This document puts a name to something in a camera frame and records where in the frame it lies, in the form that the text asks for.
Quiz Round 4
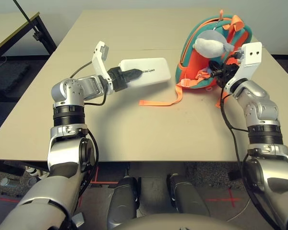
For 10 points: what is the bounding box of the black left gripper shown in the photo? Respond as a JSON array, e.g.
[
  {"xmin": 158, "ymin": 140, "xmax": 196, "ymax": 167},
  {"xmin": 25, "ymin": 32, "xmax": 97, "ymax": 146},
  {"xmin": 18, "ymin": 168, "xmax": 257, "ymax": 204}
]
[{"xmin": 107, "ymin": 68, "xmax": 144, "ymax": 93}]

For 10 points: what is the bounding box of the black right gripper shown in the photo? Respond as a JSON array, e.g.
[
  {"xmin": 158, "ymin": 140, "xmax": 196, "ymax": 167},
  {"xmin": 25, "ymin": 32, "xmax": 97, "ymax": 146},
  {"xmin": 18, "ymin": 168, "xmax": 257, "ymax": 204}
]
[{"xmin": 208, "ymin": 60, "xmax": 238, "ymax": 88}]

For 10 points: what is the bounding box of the white pencil case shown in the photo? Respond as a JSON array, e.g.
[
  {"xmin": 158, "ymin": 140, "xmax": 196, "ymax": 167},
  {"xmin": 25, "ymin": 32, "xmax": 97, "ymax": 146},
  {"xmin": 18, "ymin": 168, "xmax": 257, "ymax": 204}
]
[{"xmin": 119, "ymin": 57, "xmax": 171, "ymax": 88}]

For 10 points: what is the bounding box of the orange and teal backpack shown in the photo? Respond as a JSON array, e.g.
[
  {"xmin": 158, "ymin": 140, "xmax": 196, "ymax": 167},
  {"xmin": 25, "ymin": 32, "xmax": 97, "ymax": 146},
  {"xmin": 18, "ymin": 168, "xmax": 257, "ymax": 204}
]
[{"xmin": 139, "ymin": 9, "xmax": 254, "ymax": 108}]

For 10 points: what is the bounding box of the grey plush shark keychain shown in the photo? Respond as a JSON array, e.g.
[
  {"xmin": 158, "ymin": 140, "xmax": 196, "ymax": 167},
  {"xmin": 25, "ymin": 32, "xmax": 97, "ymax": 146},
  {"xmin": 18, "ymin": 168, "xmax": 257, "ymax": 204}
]
[{"xmin": 192, "ymin": 30, "xmax": 236, "ymax": 59}]

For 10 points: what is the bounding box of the black framed side table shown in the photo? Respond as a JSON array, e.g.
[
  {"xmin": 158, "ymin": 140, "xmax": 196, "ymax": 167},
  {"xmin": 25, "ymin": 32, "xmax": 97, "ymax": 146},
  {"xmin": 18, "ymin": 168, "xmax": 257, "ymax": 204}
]
[{"xmin": 0, "ymin": 0, "xmax": 58, "ymax": 96}]

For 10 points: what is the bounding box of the black table base foot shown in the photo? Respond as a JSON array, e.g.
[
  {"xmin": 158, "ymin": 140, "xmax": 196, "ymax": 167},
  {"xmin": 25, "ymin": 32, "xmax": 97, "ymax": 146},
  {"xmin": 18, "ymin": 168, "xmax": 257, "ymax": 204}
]
[
  {"xmin": 0, "ymin": 160, "xmax": 50, "ymax": 177},
  {"xmin": 229, "ymin": 167, "xmax": 245, "ymax": 182}
]

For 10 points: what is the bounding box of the orange floor tape corner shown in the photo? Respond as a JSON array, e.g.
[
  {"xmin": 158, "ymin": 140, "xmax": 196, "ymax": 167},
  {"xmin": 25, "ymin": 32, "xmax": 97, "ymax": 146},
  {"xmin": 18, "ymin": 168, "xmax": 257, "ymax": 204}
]
[{"xmin": 90, "ymin": 165, "xmax": 120, "ymax": 185}]

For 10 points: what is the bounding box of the black floor mat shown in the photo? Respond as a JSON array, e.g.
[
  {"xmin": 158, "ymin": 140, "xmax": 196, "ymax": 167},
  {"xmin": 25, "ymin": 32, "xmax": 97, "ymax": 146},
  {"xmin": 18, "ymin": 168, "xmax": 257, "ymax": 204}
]
[{"xmin": 0, "ymin": 62, "xmax": 31, "ymax": 94}]

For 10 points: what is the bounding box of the grey robot left leg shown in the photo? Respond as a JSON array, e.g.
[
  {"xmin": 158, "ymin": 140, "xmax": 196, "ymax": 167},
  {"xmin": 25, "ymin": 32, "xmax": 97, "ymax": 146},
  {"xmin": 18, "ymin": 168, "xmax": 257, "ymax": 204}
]
[{"xmin": 108, "ymin": 176, "xmax": 141, "ymax": 228}]

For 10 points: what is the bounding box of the grey robot leg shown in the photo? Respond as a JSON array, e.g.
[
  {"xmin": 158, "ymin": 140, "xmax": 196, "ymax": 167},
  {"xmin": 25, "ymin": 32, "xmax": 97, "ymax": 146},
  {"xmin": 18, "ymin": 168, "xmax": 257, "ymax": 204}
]
[
  {"xmin": 108, "ymin": 176, "xmax": 141, "ymax": 228},
  {"xmin": 167, "ymin": 173, "xmax": 211, "ymax": 218}
]

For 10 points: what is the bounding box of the grey robot right leg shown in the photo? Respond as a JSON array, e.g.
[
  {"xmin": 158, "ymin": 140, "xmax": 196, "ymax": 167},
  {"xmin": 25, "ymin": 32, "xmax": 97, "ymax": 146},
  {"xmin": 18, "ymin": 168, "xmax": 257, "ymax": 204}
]
[{"xmin": 167, "ymin": 173, "xmax": 211, "ymax": 218}]

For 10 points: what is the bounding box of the red floor tape cross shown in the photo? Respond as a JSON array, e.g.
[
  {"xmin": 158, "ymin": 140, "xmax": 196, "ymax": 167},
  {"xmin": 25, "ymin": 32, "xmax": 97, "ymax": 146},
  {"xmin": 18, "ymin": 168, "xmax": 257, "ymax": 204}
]
[{"xmin": 206, "ymin": 188, "xmax": 240, "ymax": 207}]

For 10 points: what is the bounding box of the white striped object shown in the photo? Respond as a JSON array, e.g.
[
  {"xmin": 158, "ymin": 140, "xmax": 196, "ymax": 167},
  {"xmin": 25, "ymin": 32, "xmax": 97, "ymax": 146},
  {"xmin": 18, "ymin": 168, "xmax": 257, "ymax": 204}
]
[{"xmin": 26, "ymin": 166, "xmax": 48, "ymax": 179}]

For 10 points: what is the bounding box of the grey robot torso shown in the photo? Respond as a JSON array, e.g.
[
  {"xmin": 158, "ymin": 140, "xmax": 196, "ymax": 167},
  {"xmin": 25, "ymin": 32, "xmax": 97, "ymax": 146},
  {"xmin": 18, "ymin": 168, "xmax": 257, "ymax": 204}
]
[{"xmin": 110, "ymin": 213, "xmax": 240, "ymax": 230}]

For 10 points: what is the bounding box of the small grey square plate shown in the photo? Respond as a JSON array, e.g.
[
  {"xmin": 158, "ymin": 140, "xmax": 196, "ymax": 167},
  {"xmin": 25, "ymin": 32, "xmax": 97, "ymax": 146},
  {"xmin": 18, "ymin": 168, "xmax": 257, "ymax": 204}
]
[{"xmin": 71, "ymin": 212, "xmax": 85, "ymax": 228}]

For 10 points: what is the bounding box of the small grey cylinder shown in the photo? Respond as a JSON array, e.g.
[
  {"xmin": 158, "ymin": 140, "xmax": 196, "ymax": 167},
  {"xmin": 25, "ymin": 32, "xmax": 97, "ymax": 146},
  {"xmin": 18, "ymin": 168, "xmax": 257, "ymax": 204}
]
[{"xmin": 0, "ymin": 177, "xmax": 17, "ymax": 188}]

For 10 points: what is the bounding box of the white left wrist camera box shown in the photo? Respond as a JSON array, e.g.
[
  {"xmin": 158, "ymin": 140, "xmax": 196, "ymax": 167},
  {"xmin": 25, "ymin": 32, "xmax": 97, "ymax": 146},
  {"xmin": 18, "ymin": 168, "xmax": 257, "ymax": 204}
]
[{"xmin": 91, "ymin": 41, "xmax": 112, "ymax": 84}]

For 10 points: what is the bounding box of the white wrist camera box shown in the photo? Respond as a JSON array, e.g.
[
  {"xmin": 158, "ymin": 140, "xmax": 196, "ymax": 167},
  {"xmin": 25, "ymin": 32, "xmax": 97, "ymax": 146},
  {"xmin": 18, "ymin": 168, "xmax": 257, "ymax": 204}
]
[
  {"xmin": 91, "ymin": 41, "xmax": 112, "ymax": 84},
  {"xmin": 224, "ymin": 42, "xmax": 263, "ymax": 95}
]

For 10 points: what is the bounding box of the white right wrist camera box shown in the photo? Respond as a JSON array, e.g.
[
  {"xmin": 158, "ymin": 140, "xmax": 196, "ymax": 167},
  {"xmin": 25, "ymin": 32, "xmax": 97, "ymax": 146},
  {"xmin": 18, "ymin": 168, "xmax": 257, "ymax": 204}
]
[{"xmin": 224, "ymin": 42, "xmax": 263, "ymax": 95}]

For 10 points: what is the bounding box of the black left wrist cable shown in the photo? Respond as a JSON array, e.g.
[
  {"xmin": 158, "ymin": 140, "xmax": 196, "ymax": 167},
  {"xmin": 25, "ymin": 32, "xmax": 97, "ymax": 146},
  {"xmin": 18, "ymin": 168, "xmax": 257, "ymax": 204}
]
[{"xmin": 69, "ymin": 61, "xmax": 108, "ymax": 106}]

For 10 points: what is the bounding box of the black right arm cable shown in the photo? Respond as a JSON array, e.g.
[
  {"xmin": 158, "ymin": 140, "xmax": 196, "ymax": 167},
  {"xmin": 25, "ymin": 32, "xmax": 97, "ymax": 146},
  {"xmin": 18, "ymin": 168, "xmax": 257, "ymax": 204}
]
[{"xmin": 218, "ymin": 55, "xmax": 283, "ymax": 230}]

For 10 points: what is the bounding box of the black left elbow cable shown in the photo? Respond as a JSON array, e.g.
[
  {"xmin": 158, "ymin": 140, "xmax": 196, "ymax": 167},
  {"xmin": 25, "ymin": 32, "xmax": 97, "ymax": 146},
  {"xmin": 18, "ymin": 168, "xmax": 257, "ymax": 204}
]
[{"xmin": 78, "ymin": 130, "xmax": 99, "ymax": 207}]

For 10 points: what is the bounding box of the white floor cable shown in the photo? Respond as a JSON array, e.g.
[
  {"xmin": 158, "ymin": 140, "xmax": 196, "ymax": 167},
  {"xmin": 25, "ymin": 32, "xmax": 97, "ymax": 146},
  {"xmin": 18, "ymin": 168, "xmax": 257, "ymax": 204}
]
[{"xmin": 224, "ymin": 198, "xmax": 252, "ymax": 222}]

